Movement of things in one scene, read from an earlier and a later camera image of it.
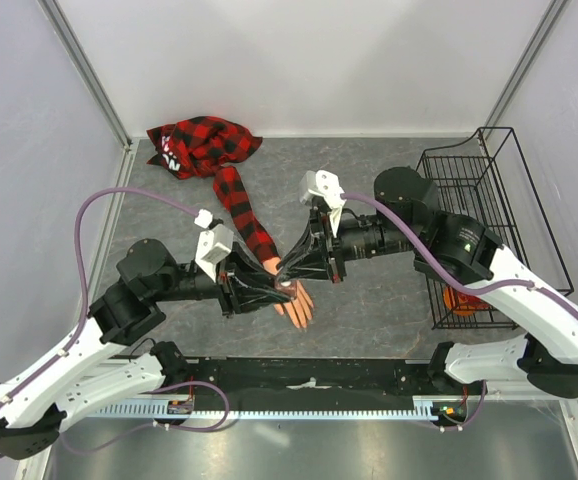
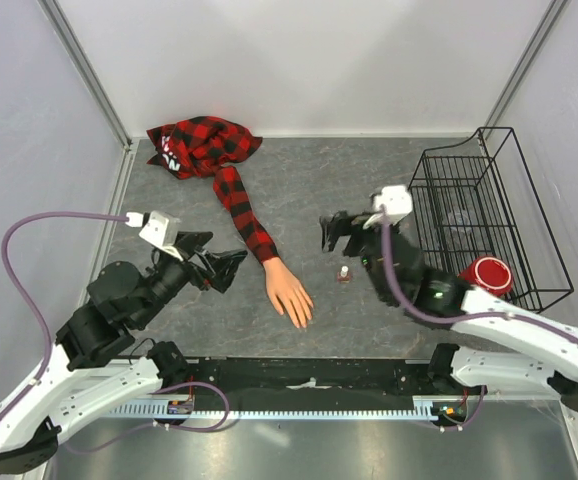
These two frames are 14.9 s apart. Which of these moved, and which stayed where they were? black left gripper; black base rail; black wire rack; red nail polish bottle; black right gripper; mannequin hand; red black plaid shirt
Moved: black left gripper; red nail polish bottle; black right gripper
Stayed: red black plaid shirt; black wire rack; black base rail; mannequin hand
